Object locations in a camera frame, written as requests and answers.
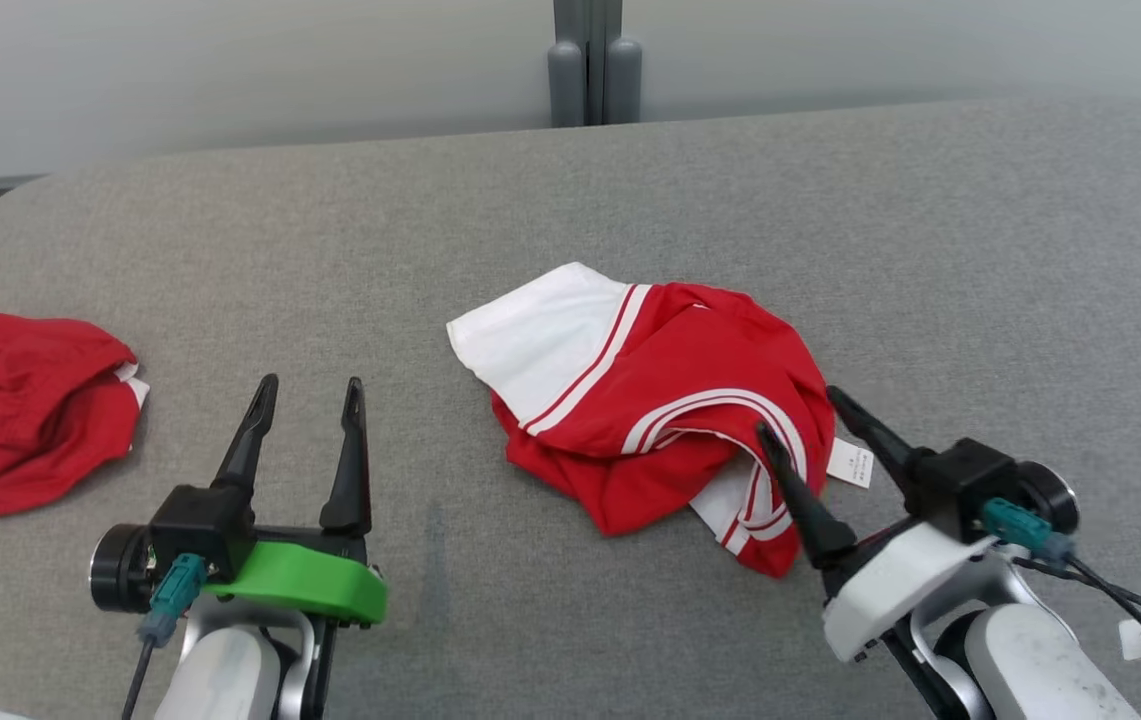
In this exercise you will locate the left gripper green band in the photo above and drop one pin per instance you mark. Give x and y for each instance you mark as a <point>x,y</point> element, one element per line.
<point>310,585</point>

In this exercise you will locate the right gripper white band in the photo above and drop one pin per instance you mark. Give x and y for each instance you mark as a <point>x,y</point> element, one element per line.
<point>890,590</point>

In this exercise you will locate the red jersey with white sleeves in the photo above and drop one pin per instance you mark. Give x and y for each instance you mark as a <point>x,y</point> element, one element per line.
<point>660,400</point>

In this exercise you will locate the red shorts with white trim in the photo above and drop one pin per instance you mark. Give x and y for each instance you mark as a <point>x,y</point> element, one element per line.
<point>20,410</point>

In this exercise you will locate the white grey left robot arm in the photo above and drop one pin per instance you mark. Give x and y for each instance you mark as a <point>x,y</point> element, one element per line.
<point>220,675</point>

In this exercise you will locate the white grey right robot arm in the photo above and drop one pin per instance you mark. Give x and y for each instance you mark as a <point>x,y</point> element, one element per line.
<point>1030,660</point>

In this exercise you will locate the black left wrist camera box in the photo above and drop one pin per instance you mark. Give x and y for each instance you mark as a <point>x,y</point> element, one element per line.
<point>205,525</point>

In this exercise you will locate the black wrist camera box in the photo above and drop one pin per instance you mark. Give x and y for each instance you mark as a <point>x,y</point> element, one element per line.
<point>965,480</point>
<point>205,525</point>

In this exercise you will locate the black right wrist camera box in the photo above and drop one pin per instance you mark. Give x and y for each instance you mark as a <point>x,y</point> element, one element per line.
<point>965,480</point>

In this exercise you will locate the grey metal upright post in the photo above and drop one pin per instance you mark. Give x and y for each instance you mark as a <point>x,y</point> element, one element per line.
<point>590,70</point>

